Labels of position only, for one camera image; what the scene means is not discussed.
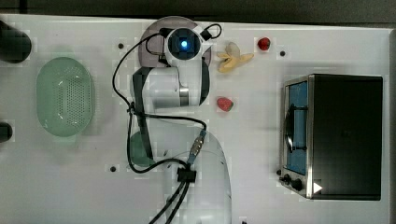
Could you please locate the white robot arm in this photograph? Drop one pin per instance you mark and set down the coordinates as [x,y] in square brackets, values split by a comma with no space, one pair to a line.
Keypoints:
[196,180]

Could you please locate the grey round plate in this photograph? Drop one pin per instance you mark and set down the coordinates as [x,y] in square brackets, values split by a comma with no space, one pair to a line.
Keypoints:
[149,53]

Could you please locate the red toy strawberry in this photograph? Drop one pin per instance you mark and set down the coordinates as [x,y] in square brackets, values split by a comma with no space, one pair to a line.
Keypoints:
[225,104]

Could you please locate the peeled toy banana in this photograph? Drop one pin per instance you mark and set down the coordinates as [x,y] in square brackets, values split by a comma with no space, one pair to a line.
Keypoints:
[232,57]

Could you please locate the green mug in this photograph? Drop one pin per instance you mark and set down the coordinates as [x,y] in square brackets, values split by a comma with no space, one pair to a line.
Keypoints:
[138,153]

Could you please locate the small red strawberry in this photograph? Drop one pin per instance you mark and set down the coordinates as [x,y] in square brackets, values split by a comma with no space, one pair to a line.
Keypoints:
[264,43]

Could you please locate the green oval colander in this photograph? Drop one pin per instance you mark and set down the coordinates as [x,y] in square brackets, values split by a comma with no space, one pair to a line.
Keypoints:
[64,97]

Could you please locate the black cylinder holder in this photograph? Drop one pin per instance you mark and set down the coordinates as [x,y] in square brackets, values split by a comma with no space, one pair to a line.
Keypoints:
[15,45]

